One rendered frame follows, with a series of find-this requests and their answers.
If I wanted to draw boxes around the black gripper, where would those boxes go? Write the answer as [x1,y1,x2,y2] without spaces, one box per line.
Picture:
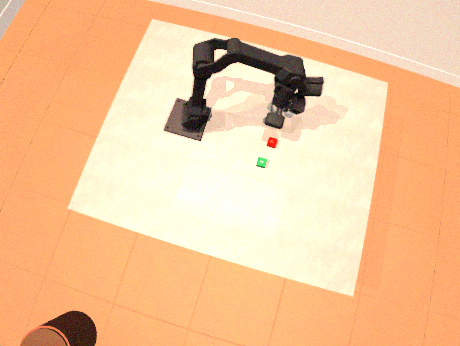
[265,87,293,129]

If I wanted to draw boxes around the small green block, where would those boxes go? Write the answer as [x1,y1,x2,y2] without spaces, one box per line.
[256,157,267,168]

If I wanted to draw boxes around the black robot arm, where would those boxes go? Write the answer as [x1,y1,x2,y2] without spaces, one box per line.
[181,38,324,132]

